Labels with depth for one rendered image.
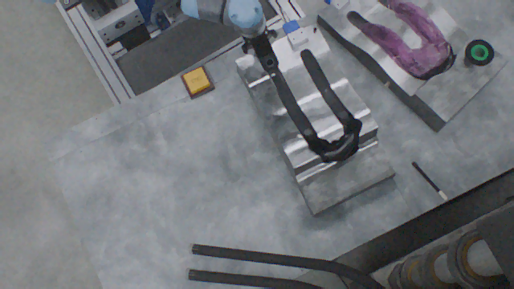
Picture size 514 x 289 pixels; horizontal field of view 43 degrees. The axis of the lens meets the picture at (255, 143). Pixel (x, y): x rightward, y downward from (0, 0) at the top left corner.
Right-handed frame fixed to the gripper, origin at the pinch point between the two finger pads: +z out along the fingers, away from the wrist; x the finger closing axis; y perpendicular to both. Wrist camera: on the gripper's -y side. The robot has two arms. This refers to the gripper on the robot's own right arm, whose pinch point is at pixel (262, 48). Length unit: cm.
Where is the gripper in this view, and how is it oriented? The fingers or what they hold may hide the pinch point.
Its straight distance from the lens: 185.0
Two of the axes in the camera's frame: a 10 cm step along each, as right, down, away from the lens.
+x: -8.9, 4.6, 0.6
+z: 1.1, 0.7, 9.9
